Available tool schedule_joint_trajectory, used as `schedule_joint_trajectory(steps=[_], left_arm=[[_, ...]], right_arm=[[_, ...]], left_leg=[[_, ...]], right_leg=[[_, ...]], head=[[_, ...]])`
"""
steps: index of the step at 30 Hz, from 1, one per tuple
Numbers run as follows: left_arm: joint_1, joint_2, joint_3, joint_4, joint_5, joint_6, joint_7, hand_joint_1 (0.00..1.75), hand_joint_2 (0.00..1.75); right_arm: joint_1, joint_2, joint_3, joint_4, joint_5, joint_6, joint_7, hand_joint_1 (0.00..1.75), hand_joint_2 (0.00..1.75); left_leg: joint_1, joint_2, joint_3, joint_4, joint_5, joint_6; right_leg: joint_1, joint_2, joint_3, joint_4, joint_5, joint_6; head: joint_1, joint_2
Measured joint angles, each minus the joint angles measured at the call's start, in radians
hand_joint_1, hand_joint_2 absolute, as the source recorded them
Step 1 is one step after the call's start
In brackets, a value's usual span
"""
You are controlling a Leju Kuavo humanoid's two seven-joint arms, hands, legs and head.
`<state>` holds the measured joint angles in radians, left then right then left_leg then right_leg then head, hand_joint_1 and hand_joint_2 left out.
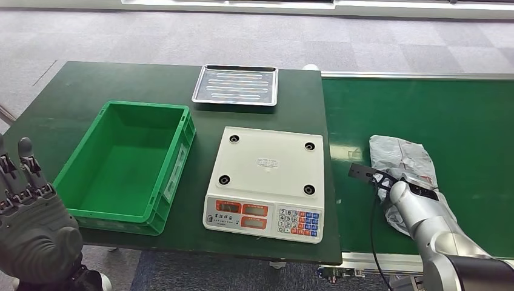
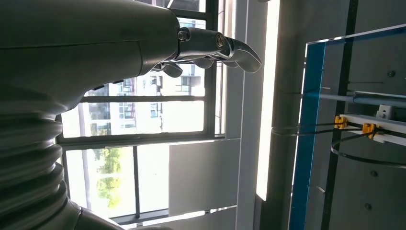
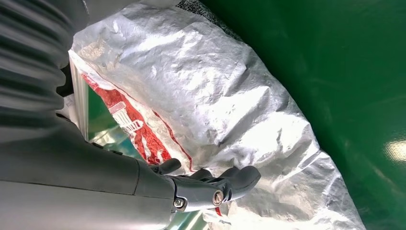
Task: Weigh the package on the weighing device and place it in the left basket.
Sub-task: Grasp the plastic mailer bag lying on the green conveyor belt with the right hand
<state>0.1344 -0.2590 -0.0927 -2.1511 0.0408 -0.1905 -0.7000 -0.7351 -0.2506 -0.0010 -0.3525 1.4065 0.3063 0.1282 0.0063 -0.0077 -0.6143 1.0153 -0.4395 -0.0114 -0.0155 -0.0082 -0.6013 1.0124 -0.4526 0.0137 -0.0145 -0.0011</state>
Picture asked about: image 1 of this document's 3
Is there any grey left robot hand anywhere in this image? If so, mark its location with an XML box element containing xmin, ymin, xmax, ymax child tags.
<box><xmin>0</xmin><ymin>135</ymin><xmax>84</xmax><ymax>286</ymax></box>

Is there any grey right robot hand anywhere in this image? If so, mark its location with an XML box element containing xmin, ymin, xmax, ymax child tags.
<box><xmin>404</xmin><ymin>179</ymin><xmax>441</xmax><ymax>202</ymax></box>

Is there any grey red-printed mailer package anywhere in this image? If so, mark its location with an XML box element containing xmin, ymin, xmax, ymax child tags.
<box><xmin>369</xmin><ymin>135</ymin><xmax>459</xmax><ymax>238</ymax></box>

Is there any green conveyor belt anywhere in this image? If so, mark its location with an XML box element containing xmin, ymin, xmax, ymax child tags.
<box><xmin>316</xmin><ymin>71</ymin><xmax>514</xmax><ymax>291</ymax></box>

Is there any green plastic crate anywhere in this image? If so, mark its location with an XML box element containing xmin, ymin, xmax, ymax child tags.
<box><xmin>53</xmin><ymin>100</ymin><xmax>197</xmax><ymax>237</ymax></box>

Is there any grey metal bar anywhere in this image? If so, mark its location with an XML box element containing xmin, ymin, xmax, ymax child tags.
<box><xmin>0</xmin><ymin>104</ymin><xmax>17</xmax><ymax>127</ymax></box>

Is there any white electronic scale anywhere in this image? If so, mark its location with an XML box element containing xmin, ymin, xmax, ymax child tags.
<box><xmin>202</xmin><ymin>126</ymin><xmax>325</xmax><ymax>245</ymax></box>

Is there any dark green table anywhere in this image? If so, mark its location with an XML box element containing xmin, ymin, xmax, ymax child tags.
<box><xmin>5</xmin><ymin>61</ymin><xmax>343</xmax><ymax>266</ymax></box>

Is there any steel tray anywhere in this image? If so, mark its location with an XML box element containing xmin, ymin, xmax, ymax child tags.
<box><xmin>191</xmin><ymin>64</ymin><xmax>279</xmax><ymax>107</ymax></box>

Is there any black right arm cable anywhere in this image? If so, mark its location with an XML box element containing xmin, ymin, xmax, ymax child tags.
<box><xmin>368</xmin><ymin>179</ymin><xmax>393</xmax><ymax>291</ymax></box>

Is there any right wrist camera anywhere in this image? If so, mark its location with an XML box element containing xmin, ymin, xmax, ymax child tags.
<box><xmin>347</xmin><ymin>162</ymin><xmax>398</xmax><ymax>193</ymax></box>

